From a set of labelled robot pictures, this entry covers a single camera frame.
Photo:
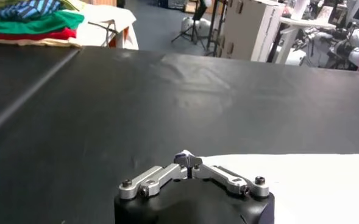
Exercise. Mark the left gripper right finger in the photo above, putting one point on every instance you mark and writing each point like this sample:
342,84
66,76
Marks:
228,178

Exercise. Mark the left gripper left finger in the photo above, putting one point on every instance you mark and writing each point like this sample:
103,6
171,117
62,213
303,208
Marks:
154,179

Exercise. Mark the lavender printed t-shirt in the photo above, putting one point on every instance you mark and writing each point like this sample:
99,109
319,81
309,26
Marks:
304,188

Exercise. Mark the black table cover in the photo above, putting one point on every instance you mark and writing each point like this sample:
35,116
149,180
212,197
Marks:
14,76
228,115

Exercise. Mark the tall white cardboard box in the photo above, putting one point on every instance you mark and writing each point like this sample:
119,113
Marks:
246,30

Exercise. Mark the white standing desk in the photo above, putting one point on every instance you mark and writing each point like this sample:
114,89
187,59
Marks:
289,39

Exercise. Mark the black tripod stand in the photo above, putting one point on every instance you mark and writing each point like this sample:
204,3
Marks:
194,27

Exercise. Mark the white cloth on side table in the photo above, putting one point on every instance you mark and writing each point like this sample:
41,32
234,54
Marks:
112,18

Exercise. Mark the beige folded garment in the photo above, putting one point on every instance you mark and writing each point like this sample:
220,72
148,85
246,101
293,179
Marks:
45,42

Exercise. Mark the red folded garment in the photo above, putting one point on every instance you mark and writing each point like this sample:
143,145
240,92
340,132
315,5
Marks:
45,35

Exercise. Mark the green folded garment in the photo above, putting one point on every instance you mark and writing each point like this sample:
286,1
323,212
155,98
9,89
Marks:
45,24

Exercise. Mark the blue striped garment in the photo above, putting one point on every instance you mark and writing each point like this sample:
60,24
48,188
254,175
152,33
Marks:
30,9

